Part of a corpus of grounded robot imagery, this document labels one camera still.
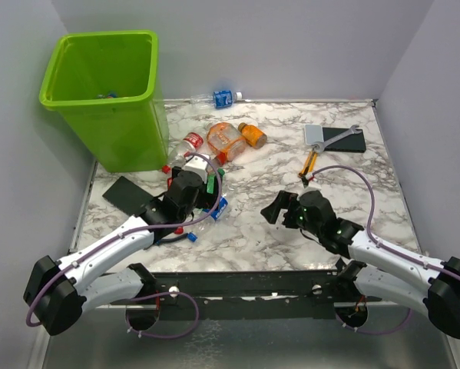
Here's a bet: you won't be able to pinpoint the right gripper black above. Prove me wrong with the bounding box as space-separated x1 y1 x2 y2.
261 189 323 238

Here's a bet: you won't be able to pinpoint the pepsi bottle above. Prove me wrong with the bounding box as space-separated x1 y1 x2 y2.
200 197 228 224

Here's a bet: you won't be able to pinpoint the crushed orange label bottle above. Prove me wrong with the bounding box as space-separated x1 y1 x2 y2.
207 122 247 165

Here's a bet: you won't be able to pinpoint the orange juice bottle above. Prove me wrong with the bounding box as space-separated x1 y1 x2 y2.
238 122 267 149

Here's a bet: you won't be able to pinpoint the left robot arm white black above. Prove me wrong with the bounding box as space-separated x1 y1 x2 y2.
23 170 223 336

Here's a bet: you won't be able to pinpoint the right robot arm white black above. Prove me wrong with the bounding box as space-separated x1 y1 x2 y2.
260 190 460 339

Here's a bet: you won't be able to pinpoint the green plastic bin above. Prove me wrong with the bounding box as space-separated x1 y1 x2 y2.
38 30 169 172

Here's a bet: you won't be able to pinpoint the yellow black utility knife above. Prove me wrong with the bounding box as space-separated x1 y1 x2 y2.
298 150 318 178

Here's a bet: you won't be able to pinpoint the blue bottle cap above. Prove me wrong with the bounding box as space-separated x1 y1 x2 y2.
187 232 198 242

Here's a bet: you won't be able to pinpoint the red label clear bottle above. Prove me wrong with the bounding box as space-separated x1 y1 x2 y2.
161 131 204 174

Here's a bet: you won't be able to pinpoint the silver wrench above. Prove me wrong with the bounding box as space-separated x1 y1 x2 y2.
312 125 362 153

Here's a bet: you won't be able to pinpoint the grey rectangular plate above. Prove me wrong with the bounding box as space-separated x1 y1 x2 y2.
303 124 323 146

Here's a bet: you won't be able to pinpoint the black foam block right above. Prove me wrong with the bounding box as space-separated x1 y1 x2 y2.
323 128 366 153

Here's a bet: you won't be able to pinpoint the black foam block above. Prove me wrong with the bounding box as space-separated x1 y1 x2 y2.
323 128 366 153
102 176 153 216

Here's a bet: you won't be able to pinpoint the black foam block left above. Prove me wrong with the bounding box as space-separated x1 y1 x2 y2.
102 176 153 216

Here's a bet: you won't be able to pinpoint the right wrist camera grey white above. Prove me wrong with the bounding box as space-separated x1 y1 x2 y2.
302 174 321 192

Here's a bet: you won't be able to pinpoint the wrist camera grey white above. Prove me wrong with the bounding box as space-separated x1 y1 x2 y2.
182 154 210 183
302 174 321 192

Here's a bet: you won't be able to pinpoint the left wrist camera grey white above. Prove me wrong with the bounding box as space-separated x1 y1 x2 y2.
182 154 210 183

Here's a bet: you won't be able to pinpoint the blue handled pliers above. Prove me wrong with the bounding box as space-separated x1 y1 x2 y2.
155 233 188 246

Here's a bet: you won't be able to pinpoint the blue label bottle by wall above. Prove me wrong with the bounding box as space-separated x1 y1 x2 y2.
190 90 243 110

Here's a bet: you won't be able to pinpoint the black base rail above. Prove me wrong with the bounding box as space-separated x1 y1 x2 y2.
141 269 360 320

